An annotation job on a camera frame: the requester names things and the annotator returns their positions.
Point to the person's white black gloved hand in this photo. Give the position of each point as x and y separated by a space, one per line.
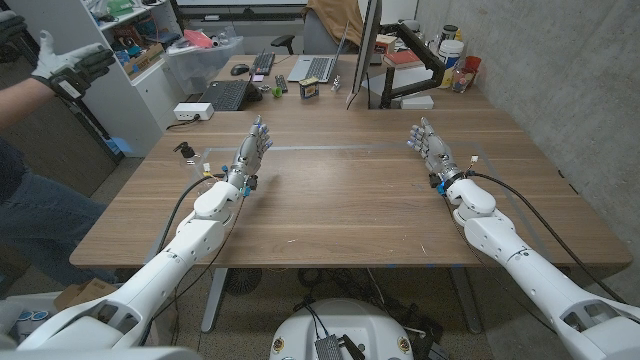
55 60

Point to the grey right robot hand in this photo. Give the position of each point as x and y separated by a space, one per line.
436 150

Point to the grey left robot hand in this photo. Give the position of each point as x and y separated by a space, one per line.
250 150

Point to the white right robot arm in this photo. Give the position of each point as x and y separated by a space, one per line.
525 270

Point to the person's bare forearm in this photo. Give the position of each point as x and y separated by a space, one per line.
20 102

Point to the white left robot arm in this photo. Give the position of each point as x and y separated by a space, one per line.
165 265

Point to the clear dispenser bottle black pump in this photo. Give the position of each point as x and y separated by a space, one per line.
186 150

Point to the flat white box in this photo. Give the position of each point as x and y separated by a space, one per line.
417 102

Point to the black laptop keyboard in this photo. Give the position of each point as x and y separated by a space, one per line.
226 95

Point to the white power strip box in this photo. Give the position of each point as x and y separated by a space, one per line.
192 111

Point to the black remote control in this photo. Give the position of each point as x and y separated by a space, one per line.
281 83

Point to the clear glass jar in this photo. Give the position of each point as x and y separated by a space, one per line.
462 81

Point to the black computer mouse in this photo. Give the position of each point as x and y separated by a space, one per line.
240 69

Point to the small yellow blue box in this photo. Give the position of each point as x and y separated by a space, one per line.
309 88

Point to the small black keyboard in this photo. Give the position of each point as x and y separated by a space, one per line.
263 63

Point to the cardboard box with tools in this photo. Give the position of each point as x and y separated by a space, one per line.
145 60

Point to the red cup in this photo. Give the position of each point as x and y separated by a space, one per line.
473 63

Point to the clear plastic storage bin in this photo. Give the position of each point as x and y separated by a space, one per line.
200 67

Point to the white plastic tub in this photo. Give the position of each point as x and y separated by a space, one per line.
451 54

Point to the red book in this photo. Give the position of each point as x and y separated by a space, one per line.
402 58

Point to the silver open laptop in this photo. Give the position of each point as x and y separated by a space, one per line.
317 67

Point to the small silver figure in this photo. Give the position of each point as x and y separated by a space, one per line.
336 84

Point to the dark lidded jar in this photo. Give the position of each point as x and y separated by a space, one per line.
449 32

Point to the pink flat package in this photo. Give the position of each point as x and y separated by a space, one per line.
197 38

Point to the thin computer monitor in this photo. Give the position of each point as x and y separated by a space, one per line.
367 45

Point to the round black fan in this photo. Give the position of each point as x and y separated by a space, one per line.
242 280

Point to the grey office chair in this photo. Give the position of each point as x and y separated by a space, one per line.
317 37

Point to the grey metal table leg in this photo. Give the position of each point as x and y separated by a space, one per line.
465 300
214 300

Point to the tan jacket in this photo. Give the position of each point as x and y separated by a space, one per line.
340 17

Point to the person in blue jeans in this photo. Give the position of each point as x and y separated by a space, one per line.
45 220

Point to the white robot torso base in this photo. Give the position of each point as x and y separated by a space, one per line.
345 320

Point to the plain brown cardboard box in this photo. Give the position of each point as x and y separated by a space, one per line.
85 292

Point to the white floor bin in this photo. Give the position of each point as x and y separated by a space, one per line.
15 310

